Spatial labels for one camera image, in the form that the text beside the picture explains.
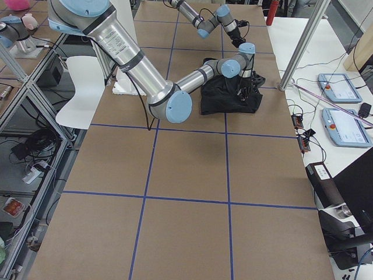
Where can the aluminium frame post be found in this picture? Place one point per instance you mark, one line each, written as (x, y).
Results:
(303, 42)

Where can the red cylinder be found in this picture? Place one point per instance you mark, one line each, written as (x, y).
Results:
(272, 12)

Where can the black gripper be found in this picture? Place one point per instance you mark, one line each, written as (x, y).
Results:
(246, 84)
(235, 38)

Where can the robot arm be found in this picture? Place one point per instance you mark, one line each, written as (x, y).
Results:
(204, 17)
(166, 100)

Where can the black monitor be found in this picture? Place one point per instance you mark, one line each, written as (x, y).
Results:
(355, 186)

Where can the far blue teach pendant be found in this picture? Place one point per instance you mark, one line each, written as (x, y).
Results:
(338, 88)

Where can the white camera mast with base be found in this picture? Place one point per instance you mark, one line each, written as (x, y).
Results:
(123, 84)

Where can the long reacher stick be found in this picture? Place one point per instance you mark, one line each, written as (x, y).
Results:
(333, 105)

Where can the near blue teach pendant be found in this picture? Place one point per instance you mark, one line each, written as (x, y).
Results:
(344, 130)

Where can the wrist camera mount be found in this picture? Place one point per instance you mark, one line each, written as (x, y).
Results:
(242, 23)

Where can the blue teach pendant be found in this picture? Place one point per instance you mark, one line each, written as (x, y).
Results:
(344, 130)
(338, 88)

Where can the black graphic t-shirt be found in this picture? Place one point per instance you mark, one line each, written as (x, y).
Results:
(220, 94)

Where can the black box with label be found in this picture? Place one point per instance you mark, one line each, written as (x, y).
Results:
(326, 193)

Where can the white chair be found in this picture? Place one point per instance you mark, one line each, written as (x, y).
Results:
(88, 80)

